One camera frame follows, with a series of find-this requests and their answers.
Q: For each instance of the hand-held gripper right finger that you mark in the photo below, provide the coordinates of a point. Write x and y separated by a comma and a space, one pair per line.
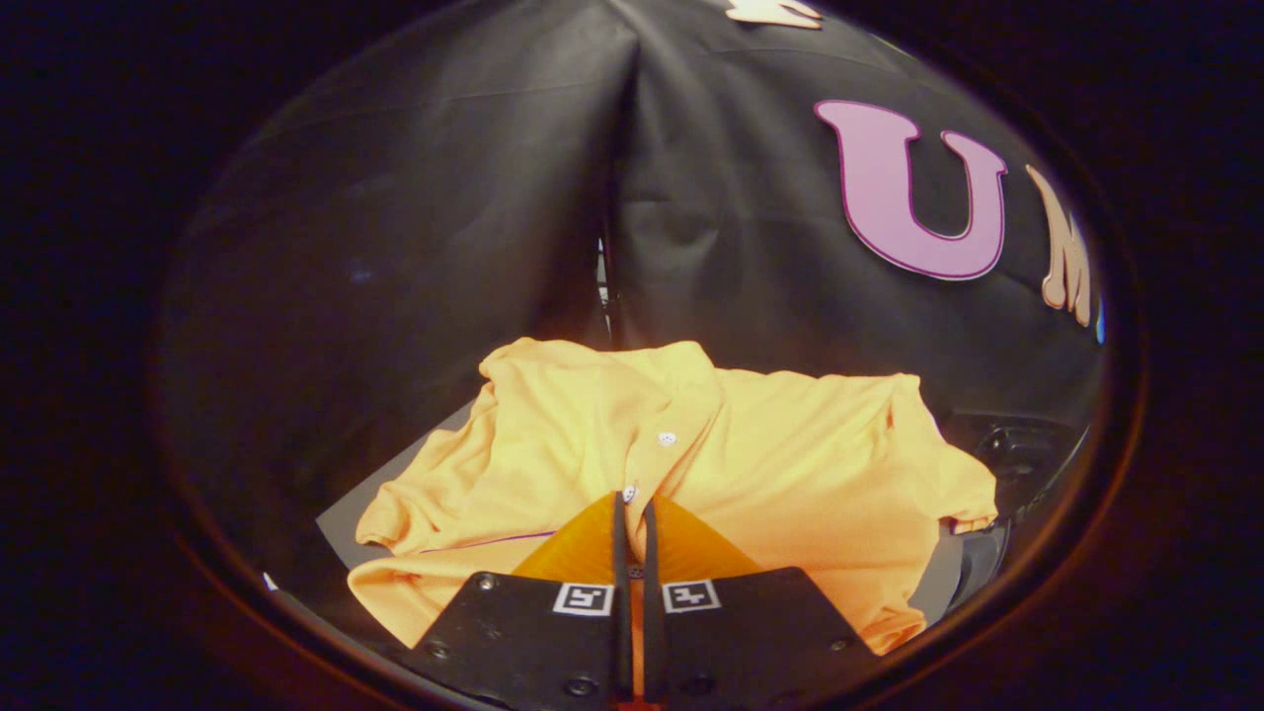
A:
736, 632

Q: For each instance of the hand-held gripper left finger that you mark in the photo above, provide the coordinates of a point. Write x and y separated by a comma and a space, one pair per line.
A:
538, 632

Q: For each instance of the orange polo shirt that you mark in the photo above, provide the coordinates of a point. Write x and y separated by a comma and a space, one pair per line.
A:
790, 464

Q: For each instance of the dark glass washing machine lid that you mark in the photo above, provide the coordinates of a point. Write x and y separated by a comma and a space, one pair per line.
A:
1027, 454

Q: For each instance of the dark cabinet with white side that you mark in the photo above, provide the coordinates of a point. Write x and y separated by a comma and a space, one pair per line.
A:
341, 523

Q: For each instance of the black backdrop cloth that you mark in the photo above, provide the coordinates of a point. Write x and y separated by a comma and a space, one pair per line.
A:
444, 197

